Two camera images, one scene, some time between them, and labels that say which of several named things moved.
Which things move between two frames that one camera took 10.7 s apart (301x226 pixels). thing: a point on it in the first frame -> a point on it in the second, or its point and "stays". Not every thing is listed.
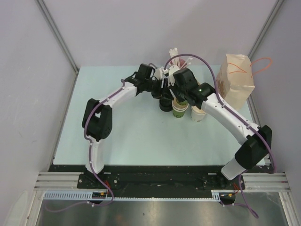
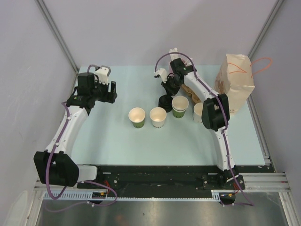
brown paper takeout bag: (235, 80) stays
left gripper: (163, 92) -> (108, 97)
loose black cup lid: (165, 104) stays
